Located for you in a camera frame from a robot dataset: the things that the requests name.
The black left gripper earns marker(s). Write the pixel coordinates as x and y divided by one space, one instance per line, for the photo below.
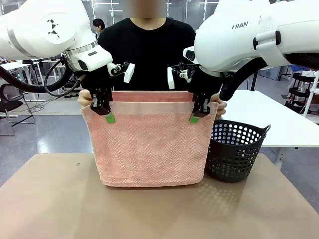
99 78

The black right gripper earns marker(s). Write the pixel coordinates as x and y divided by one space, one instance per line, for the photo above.
207 82

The black perforated plastic basket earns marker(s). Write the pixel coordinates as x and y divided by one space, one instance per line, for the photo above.
236 159

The pink towel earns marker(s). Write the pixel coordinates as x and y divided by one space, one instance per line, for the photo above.
149 149

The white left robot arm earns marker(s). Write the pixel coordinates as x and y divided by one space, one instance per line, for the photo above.
37 30

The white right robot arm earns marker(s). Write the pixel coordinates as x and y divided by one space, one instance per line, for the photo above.
236 37

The person's left hand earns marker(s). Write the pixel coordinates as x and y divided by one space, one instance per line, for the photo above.
220 105

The person's right hand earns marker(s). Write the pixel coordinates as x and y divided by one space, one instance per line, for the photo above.
83 98

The black power strip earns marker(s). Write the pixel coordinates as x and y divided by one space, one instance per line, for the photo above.
72 95

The person in black t-shirt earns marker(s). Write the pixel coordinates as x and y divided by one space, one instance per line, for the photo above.
149 49

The seated person with headphones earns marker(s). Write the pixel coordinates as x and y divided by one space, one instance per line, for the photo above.
99 26

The large white table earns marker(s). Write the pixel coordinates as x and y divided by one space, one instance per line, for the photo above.
286 129

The white desk with clutter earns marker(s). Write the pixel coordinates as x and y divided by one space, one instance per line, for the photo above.
22 65

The black office chair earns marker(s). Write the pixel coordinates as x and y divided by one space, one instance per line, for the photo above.
10 104

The black utility cart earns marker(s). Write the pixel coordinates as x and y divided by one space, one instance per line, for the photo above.
301 89

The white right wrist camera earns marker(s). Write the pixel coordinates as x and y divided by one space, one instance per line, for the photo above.
171 78

